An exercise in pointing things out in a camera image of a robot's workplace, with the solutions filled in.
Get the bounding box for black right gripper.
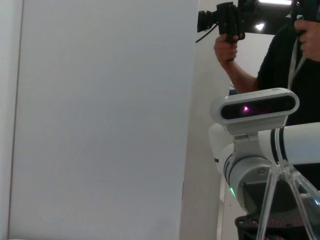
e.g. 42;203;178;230
234;179;320;240

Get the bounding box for clear frame glasses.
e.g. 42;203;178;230
254;159;320;240

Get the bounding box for black video camera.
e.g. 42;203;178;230
195;0;247;62

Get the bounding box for black camera rig handle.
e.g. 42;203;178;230
289;0;320;36

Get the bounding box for cameraman right hand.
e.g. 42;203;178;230
214;34;239;67

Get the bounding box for cameraman left hand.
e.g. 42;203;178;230
293;16;320;61

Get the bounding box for person in black shirt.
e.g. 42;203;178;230
257;22;320;183

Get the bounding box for cameraman right forearm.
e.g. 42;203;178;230
221;58;260;94

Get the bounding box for grey neck lanyard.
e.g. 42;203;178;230
287;37;307;90

